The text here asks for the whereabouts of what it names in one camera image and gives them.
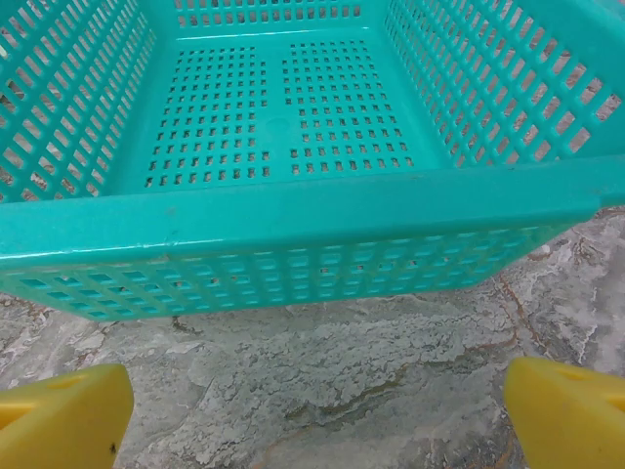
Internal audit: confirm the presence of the teal perforated plastic basket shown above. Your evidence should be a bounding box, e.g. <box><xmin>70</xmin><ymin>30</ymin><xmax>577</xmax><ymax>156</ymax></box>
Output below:
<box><xmin>0</xmin><ymin>0</ymin><xmax>625</xmax><ymax>323</ymax></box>

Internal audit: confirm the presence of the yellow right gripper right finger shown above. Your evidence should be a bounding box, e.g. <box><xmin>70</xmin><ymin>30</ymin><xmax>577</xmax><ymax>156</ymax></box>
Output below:
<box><xmin>503</xmin><ymin>356</ymin><xmax>625</xmax><ymax>469</ymax></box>

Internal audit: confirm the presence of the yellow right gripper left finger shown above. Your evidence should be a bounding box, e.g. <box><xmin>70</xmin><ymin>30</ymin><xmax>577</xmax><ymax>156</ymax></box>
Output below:
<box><xmin>0</xmin><ymin>362</ymin><xmax>136</xmax><ymax>469</ymax></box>

